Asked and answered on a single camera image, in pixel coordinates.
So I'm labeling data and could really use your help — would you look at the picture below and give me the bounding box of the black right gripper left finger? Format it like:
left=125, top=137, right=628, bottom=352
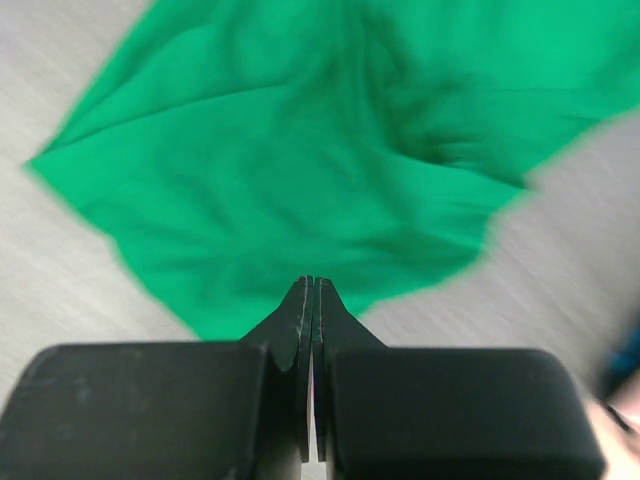
left=1, top=277, right=314, bottom=479

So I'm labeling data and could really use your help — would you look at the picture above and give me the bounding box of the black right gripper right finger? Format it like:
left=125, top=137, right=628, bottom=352
left=312, top=278, right=605, bottom=479

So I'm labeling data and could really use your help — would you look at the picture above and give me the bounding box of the green t shirt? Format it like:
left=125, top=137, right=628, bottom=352
left=28, top=1, right=639, bottom=340

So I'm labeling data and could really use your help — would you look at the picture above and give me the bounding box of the blue folded t shirt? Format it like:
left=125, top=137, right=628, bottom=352
left=601, top=324, right=639, bottom=397

